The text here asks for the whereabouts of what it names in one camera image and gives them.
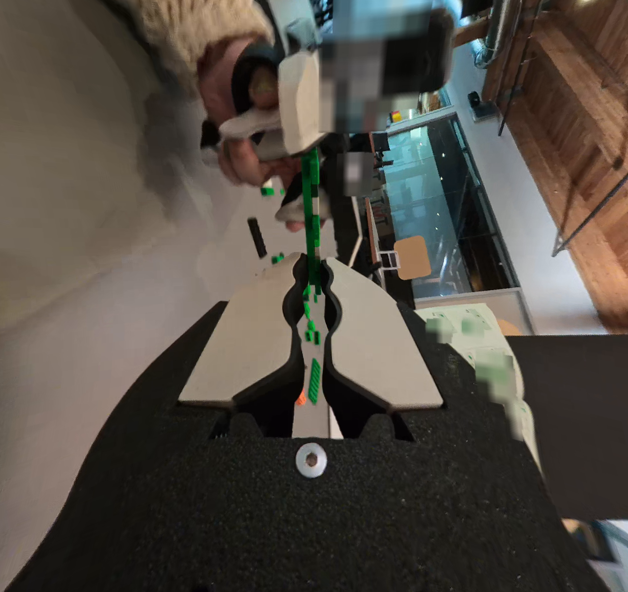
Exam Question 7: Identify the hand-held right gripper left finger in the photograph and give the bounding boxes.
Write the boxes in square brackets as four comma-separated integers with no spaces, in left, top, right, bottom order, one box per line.
[178,253,309,439]

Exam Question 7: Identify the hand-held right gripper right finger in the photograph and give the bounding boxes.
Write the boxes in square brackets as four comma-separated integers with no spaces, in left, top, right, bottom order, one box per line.
[321,256,445,440]

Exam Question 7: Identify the green mosaic lego panel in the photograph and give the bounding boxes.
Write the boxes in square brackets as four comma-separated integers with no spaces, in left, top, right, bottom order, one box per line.
[300,148,324,303]

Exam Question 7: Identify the person's left forearm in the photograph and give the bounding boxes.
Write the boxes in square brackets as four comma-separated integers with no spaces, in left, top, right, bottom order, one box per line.
[74,0,275,97]

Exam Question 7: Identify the black lego plate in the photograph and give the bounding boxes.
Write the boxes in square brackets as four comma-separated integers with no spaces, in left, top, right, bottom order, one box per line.
[247,217,268,259]

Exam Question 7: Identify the pile of loose lego pieces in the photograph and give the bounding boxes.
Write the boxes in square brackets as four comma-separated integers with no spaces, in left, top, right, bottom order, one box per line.
[271,253,323,345]

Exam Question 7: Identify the green lego plate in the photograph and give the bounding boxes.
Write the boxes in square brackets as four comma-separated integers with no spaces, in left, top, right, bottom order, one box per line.
[306,358,323,404]

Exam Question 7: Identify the tan chair back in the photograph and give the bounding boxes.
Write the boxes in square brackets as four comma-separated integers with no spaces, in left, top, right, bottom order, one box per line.
[392,235,432,280]

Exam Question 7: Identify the glass partition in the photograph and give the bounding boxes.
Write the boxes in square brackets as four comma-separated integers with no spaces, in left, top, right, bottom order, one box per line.
[380,111,521,298]

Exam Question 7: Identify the white paper with green print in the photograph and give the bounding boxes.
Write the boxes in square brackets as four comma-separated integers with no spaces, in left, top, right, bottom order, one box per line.
[414,302,538,443]

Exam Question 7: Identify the black panel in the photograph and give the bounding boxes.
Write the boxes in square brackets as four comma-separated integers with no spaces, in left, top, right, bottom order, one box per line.
[505,334,628,521]

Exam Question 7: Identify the metal pipe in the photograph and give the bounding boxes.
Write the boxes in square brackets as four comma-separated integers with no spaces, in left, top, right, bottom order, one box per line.
[473,0,526,68]

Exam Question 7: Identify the black metal rail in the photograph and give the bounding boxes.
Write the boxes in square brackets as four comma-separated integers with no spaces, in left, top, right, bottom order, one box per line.
[552,161,628,257]

